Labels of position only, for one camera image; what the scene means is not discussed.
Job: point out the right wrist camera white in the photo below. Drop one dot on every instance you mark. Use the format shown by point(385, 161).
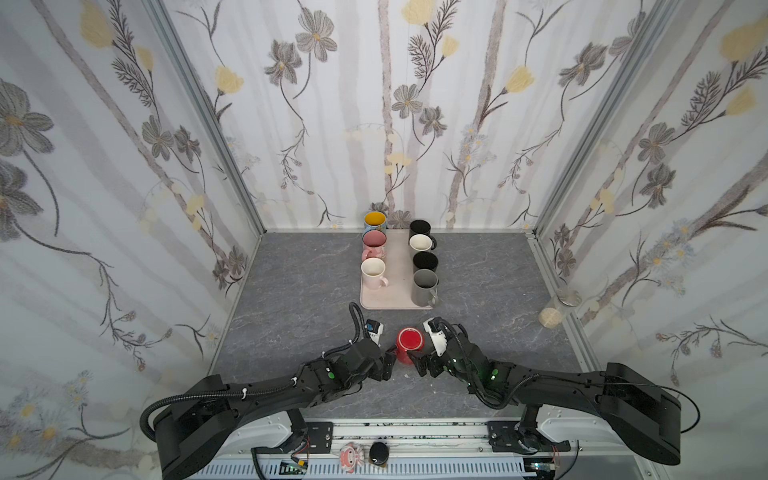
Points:
point(433, 327)

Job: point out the red mug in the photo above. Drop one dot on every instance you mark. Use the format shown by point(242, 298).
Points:
point(408, 340)

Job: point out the pink glass mug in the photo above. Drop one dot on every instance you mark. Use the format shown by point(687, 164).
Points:
point(374, 245)

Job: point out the beige rectangular tray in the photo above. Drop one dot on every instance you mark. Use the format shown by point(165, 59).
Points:
point(399, 272)

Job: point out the aluminium rail frame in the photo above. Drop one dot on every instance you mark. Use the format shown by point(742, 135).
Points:
point(449, 448)

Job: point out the black and white mug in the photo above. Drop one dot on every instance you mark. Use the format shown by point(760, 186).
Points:
point(425, 260)

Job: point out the grey mug white inside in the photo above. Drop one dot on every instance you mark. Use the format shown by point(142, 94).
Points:
point(419, 243)

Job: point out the grey mug white rim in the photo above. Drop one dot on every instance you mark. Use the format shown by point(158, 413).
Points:
point(424, 288)

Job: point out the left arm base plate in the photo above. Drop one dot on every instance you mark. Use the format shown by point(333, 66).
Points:
point(314, 437)

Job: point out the black round knob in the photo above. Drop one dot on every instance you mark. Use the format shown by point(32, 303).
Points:
point(379, 454)

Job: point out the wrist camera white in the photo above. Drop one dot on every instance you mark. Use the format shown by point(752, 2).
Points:
point(433, 327)
point(373, 330)

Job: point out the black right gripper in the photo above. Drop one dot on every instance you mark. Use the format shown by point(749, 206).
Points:
point(437, 363)

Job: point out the blue mug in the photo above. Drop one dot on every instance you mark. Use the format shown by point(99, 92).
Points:
point(375, 221)

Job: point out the beige round sponge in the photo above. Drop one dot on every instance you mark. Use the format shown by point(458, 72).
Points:
point(550, 317)

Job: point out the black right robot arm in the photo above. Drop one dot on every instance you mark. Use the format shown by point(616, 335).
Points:
point(645, 416)

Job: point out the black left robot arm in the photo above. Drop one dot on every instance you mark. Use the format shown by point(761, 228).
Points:
point(189, 429)

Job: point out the pale pink mug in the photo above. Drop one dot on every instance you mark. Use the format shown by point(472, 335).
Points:
point(373, 273)

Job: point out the pink figurine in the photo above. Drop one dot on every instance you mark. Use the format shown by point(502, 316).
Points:
point(351, 457)

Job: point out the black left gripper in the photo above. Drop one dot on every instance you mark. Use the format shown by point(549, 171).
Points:
point(383, 367)

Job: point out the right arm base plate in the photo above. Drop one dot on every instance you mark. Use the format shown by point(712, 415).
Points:
point(516, 435)

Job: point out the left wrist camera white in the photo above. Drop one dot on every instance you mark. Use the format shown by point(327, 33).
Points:
point(373, 330)

